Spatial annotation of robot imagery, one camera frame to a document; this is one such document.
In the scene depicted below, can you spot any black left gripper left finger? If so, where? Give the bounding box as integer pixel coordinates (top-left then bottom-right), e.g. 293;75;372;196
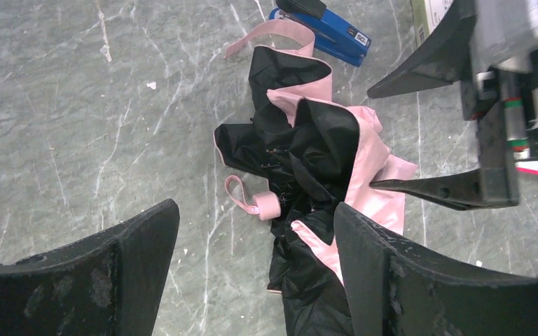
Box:
0;199;180;335

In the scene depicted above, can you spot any pink and black folding umbrella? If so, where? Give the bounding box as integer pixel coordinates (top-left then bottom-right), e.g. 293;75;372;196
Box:
214;19;417;335

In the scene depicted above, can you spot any small white staple box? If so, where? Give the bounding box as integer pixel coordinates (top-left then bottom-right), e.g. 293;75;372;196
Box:
411;0;453;47

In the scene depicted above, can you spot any blue and black stapler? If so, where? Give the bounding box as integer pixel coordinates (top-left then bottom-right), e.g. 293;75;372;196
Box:
268;0;371;67

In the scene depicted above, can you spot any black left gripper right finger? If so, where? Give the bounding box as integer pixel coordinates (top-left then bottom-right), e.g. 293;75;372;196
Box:
334;203;538;335

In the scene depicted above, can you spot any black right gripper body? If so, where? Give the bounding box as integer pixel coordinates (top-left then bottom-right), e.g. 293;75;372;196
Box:
459;43;538;207

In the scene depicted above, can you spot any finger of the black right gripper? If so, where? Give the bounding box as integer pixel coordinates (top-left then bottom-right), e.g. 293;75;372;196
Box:
371;168;520;211
367;0;476;99

